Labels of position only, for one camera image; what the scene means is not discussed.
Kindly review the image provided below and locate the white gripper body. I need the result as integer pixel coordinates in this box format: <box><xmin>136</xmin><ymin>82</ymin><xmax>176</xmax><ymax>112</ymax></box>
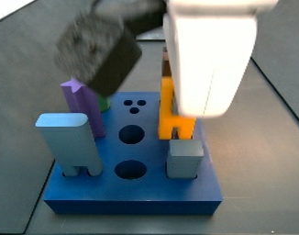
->
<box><xmin>163</xmin><ymin>0</ymin><xmax>279</xmax><ymax>118</ymax></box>

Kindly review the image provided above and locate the yellow double-square block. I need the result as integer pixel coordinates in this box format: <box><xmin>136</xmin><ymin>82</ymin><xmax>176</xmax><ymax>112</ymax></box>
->
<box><xmin>158</xmin><ymin>76</ymin><xmax>196</xmax><ymax>140</ymax></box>

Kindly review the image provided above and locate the light blue square block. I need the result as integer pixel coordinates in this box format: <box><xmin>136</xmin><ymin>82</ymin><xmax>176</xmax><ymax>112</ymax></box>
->
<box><xmin>167</xmin><ymin>140</ymin><xmax>203</xmax><ymax>179</ymax></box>

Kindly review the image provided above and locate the blue peg board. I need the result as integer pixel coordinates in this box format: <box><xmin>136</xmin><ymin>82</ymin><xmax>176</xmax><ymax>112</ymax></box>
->
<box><xmin>43</xmin><ymin>92</ymin><xmax>223</xmax><ymax>215</ymax></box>

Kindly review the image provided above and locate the brown notched block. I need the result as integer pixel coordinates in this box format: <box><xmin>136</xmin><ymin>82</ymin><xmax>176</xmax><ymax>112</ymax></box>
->
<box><xmin>162</xmin><ymin>47</ymin><xmax>172</xmax><ymax>77</ymax></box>

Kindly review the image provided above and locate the green hexagon block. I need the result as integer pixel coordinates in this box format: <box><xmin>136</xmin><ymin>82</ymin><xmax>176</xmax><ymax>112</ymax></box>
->
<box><xmin>98</xmin><ymin>95</ymin><xmax>111</xmax><ymax>112</ymax></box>

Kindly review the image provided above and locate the purple star block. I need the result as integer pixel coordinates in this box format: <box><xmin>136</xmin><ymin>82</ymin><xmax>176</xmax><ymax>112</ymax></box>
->
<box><xmin>60</xmin><ymin>78</ymin><xmax>106</xmax><ymax>138</ymax></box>

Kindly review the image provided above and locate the light blue arch block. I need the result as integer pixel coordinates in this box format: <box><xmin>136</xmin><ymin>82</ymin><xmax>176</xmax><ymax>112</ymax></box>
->
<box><xmin>36</xmin><ymin>113</ymin><xmax>103</xmax><ymax>176</ymax></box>

